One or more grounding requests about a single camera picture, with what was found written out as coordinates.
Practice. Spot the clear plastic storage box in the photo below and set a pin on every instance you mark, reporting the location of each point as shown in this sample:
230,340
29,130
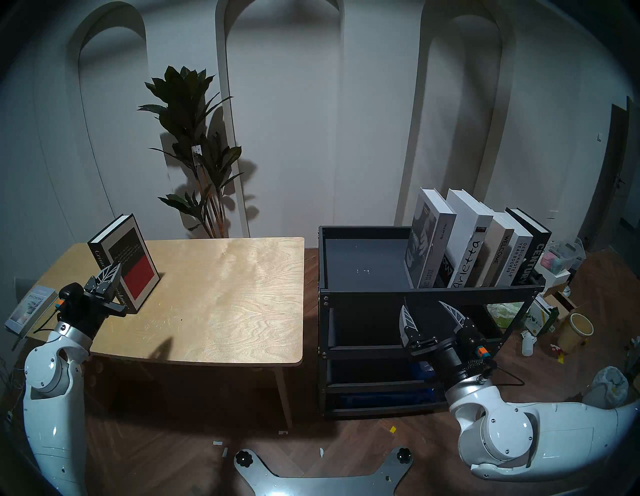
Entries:
565,255

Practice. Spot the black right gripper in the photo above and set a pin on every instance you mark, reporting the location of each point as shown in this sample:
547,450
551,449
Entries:
450,360

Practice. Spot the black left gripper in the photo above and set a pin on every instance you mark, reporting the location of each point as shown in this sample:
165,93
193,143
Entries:
92,315

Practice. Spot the blue plastic bin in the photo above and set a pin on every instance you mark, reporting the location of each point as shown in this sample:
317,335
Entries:
424,372

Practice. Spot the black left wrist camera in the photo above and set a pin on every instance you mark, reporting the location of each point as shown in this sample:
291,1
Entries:
70,295

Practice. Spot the black metal shelf cart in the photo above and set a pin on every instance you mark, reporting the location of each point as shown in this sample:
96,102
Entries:
365,260

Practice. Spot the thin grey cover book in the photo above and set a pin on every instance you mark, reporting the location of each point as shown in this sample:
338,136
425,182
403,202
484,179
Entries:
30,307

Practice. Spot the brown cardboard box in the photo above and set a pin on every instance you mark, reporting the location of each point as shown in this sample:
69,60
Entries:
562,305

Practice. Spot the dark room door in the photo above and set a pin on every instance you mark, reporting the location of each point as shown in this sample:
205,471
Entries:
612,175

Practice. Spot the white bagged trash bin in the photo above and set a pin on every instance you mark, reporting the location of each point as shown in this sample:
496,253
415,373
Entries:
607,387

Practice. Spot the white Welcome book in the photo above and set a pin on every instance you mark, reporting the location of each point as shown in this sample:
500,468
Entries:
500,245

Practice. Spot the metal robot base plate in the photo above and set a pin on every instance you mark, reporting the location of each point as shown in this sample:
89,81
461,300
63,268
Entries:
320,485

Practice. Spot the black base knob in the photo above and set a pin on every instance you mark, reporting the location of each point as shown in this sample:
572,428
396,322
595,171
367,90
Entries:
243,458
403,455

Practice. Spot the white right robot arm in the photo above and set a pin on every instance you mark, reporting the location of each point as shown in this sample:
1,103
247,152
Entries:
550,435

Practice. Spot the white green printed carton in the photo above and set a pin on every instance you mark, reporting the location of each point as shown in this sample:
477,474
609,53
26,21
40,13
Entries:
540,315

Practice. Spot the white Design Hotels yearbook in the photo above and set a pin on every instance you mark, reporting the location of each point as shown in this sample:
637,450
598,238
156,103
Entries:
520,255

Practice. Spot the grey Special Issue book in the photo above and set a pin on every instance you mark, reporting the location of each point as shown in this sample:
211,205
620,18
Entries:
425,235

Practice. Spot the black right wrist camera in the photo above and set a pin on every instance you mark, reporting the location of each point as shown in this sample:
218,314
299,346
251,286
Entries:
477,342

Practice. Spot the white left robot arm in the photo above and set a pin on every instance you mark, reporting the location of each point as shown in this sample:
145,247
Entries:
50,400

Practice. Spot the light wooden table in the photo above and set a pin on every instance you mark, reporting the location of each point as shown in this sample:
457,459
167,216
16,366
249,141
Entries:
225,310

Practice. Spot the yellow paper bucket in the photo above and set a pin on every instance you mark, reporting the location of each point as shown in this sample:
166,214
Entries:
574,335

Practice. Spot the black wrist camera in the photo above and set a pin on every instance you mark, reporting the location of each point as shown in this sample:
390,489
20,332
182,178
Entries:
477,342
70,295

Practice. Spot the white Arietta book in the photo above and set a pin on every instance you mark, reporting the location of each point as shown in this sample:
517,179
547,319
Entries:
470,225

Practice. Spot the dark green potted plant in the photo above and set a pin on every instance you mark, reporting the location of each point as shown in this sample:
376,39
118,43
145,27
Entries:
185,110

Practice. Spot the black Crime and Punishment book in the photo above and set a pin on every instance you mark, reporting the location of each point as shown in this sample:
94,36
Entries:
135,250

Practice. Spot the black Century book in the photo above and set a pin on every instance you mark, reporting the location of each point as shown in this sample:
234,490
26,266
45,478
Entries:
537,245

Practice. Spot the green plastic bag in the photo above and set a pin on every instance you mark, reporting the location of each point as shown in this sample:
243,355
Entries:
502,312

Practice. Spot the white square box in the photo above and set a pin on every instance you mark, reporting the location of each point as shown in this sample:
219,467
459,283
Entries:
550,275

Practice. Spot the small white bottle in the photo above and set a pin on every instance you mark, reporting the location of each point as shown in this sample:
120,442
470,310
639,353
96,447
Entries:
528,345

